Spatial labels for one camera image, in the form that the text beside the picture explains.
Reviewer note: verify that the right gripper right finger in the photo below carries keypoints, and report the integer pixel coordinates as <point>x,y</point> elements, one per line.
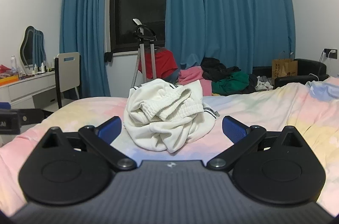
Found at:
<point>245,139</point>

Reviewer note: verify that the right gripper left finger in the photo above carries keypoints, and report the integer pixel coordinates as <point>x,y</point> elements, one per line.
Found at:
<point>99,139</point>

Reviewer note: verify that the white sweatshirt garment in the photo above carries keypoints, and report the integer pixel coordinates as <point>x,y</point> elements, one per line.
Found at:
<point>160,116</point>

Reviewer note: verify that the white dressing desk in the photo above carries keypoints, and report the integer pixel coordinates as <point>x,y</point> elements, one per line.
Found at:
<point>35,92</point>

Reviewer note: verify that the green garment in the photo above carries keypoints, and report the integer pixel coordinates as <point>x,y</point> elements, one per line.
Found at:
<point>232,84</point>

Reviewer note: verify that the black garment pile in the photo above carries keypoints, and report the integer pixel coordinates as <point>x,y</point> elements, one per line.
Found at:
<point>214,70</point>

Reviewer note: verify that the pastel tie-dye bed sheet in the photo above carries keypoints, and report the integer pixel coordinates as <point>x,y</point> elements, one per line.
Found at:
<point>311,108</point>

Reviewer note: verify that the beige black chair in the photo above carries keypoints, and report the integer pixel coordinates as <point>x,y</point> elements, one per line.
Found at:
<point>67,74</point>

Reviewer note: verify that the pink garment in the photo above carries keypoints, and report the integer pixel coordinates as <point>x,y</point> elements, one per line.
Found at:
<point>195,74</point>

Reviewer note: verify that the black armchair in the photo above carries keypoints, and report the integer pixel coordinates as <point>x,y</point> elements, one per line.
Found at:
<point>308,71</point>

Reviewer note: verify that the red garment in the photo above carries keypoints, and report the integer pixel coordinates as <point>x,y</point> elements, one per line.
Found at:
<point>164,62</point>

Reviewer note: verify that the silver tripod with phone holder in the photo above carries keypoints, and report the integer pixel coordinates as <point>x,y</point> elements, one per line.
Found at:
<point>144,34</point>

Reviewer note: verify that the left blue curtain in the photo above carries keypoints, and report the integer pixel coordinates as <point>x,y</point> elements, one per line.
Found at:
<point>82,30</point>

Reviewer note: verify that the blue curtain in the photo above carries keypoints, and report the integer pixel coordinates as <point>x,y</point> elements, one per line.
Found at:
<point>82,30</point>
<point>242,33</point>

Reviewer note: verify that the right blue curtain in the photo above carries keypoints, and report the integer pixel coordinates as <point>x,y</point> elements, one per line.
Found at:
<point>242,33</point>

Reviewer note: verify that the wall power outlet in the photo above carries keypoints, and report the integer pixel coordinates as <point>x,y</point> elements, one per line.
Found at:
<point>331,53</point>

